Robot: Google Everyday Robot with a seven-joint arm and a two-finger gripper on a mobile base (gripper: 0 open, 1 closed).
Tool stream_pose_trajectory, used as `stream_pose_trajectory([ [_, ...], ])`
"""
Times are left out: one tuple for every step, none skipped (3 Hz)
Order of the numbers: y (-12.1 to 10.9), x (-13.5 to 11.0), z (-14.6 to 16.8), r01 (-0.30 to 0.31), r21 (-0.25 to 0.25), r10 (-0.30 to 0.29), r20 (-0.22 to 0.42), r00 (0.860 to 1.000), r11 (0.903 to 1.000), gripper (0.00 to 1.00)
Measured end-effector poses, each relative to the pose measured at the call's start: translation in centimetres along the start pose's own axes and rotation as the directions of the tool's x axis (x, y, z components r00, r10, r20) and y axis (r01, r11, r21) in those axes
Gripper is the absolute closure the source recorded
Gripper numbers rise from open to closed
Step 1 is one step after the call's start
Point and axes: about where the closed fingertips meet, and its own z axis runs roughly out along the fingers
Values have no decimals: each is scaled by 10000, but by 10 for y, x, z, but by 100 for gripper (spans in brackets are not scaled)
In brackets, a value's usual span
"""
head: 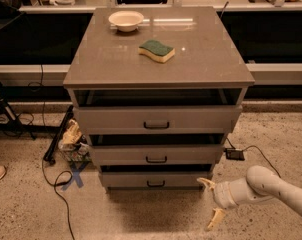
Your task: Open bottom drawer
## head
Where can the grey drawer cabinet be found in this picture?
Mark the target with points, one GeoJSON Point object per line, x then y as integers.
{"type": "Point", "coordinates": [206, 70]}

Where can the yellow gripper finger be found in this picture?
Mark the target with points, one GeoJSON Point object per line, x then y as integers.
{"type": "Point", "coordinates": [206, 182]}
{"type": "Point", "coordinates": [218, 216]}

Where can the green yellow sponge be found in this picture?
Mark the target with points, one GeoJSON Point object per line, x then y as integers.
{"type": "Point", "coordinates": [156, 51]}

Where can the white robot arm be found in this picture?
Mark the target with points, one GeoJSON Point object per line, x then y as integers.
{"type": "Point", "coordinates": [258, 185]}

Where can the black tripod stand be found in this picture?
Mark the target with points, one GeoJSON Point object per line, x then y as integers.
{"type": "Point", "coordinates": [10, 122]}

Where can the crumpled bag of items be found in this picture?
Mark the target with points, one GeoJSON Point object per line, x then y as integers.
{"type": "Point", "coordinates": [73, 145]}

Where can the white bowl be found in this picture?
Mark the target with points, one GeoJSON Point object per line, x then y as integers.
{"type": "Point", "coordinates": [126, 21]}

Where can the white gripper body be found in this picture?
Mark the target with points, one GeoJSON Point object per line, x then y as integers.
{"type": "Point", "coordinates": [221, 195]}

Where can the black power adapter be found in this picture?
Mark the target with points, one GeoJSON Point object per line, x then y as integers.
{"type": "Point", "coordinates": [234, 154]}

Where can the blue tape cross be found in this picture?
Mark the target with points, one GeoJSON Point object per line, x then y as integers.
{"type": "Point", "coordinates": [76, 169]}

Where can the grey drawer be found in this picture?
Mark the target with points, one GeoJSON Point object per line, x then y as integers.
{"type": "Point", "coordinates": [157, 120]}
{"type": "Point", "coordinates": [156, 154]}
{"type": "Point", "coordinates": [152, 179]}

